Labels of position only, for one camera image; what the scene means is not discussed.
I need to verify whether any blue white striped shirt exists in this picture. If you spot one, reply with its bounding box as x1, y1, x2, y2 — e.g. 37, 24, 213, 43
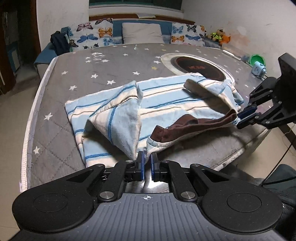
65, 73, 244, 167

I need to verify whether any green plastic basin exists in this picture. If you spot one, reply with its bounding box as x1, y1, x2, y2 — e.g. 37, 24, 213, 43
248, 54, 266, 66

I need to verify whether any grey star pattern mattress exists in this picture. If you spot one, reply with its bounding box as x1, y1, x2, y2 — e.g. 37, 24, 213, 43
20, 44, 268, 191

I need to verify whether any plush toy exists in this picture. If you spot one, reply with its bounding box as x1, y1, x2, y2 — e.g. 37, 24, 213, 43
206, 29, 231, 46

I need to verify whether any round heater in table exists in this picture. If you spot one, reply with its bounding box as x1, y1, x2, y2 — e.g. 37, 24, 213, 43
161, 53, 235, 84

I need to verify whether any butterfly print pillow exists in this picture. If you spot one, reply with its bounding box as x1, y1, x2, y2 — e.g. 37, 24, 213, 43
61, 18, 122, 52
170, 23, 206, 46

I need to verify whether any plain grey pillow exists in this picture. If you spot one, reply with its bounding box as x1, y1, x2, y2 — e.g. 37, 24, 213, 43
122, 23, 165, 44

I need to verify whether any blue sofa bench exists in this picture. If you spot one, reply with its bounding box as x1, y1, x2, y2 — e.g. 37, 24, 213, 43
33, 19, 223, 79

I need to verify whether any dark backpack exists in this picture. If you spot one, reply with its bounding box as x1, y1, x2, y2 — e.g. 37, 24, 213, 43
50, 31, 70, 56

